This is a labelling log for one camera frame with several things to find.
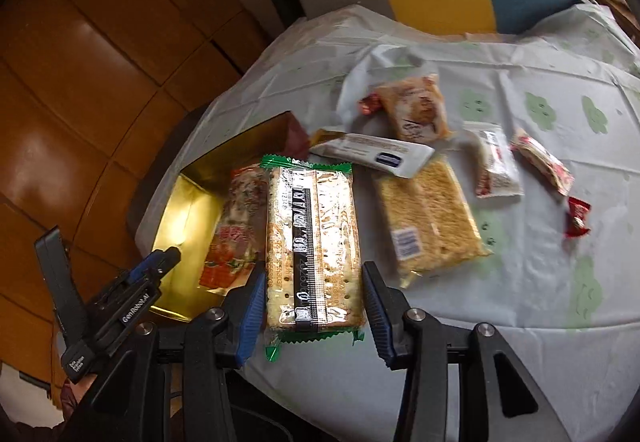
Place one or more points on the beige round cookie pack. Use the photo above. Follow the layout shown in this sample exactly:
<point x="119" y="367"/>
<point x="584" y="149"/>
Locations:
<point x="416" y="109"/>

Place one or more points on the pink floral snack packet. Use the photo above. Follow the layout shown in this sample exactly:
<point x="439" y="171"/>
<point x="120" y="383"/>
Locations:
<point x="552" y="168"/>

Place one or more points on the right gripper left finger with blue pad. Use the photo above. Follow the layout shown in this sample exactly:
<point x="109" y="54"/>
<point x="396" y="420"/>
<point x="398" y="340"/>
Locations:
<point x="221" y="339"/>

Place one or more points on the white red text snack packet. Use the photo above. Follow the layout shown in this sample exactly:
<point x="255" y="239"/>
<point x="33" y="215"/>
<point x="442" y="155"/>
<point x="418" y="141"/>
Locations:
<point x="497" y="172"/>

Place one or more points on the gold and maroon gift box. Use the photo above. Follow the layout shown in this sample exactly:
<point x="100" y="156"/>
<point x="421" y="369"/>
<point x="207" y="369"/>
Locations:
<point x="194" y="205"/>

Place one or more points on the yellow rice crisp pack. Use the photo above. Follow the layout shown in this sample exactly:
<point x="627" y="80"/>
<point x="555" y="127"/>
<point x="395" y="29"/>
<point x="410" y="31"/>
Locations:
<point x="430" y="222"/>

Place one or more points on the long white snack bar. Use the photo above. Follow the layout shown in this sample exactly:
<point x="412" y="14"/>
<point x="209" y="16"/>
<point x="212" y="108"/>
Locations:
<point x="398" y="158"/>

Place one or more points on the green edged cracker pack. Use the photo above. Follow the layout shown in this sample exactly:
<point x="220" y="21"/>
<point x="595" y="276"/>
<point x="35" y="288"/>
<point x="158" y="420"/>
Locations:
<point x="313" y="260"/>

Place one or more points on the small red candy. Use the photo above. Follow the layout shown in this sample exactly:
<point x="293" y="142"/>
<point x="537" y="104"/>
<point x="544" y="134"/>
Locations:
<point x="577" y="216"/>

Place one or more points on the red orange snack bag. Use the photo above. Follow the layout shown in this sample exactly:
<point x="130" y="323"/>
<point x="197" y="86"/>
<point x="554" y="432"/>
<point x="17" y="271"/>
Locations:
<point x="239" y="238"/>

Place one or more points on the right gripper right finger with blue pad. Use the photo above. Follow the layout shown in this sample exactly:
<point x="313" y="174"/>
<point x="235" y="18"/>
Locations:
<point x="407" y="338"/>

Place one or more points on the white green patterned tablecloth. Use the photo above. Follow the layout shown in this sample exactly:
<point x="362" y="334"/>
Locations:
<point x="542" y="335"/>

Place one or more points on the long red candy bar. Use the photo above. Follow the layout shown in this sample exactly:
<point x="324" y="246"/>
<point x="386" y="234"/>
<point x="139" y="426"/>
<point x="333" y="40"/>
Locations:
<point x="370" y="104"/>

